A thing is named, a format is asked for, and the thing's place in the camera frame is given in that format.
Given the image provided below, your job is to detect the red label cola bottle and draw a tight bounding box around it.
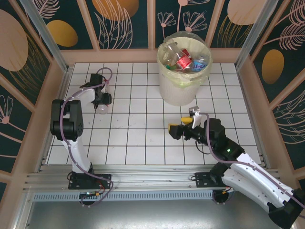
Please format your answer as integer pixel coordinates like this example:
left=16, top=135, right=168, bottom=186
left=176, top=55, right=194, bottom=70
left=96, top=80, right=111, bottom=115

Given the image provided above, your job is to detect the blue label water bottle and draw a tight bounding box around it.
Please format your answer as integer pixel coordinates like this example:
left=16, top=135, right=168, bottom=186
left=192, top=59, right=207, bottom=73

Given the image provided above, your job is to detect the clear unlabelled plastic bottle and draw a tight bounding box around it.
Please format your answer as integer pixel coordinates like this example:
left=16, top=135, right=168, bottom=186
left=163, top=39, right=183, bottom=67

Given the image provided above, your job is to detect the white plastic waste bin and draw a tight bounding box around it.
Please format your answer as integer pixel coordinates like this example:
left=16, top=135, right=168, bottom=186
left=157, top=31, right=213, bottom=107

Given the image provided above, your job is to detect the pale green bin liner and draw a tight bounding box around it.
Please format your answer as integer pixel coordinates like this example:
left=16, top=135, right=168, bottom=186
left=157, top=31, right=213, bottom=89

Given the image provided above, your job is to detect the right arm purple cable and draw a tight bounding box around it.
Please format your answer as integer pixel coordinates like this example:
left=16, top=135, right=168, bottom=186
left=199, top=111, right=305, bottom=219

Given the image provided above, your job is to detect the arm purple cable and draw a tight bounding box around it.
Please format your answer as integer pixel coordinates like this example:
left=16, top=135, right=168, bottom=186
left=59, top=67, right=114, bottom=208
left=199, top=111, right=305, bottom=219

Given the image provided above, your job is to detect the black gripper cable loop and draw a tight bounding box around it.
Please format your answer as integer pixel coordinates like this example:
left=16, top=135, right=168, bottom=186
left=194, top=140, right=212, bottom=155

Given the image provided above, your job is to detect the aluminium side rail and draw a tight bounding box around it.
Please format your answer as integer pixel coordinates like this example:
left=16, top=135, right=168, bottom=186
left=38, top=70, right=72, bottom=172
left=238, top=68, right=271, bottom=167

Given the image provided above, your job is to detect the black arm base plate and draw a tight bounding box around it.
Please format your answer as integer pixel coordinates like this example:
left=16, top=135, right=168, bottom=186
left=68, top=171, right=112, bottom=191
left=194, top=171, right=215, bottom=189

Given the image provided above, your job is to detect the aluminium rail frame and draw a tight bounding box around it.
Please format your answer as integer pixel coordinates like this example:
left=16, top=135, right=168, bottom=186
left=22, top=164, right=280, bottom=193

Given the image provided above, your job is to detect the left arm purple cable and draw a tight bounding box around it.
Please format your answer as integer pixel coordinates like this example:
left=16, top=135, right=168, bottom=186
left=59, top=67, right=114, bottom=208

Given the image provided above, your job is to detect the aluminium corner post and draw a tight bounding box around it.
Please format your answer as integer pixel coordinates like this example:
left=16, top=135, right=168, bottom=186
left=234, top=0, right=280, bottom=70
left=20, top=0, right=72, bottom=72

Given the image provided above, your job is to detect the slotted grey cable duct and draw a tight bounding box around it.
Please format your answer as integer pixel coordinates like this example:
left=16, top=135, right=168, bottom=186
left=33, top=192, right=231, bottom=202

